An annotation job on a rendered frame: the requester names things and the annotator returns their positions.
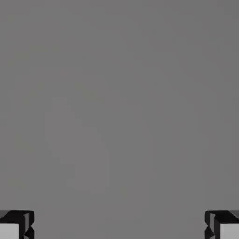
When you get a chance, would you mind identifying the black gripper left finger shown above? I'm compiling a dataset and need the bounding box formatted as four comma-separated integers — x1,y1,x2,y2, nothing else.
0,210,35,239

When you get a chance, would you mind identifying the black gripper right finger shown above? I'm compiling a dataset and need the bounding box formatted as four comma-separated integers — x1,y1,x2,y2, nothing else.
204,210,239,239

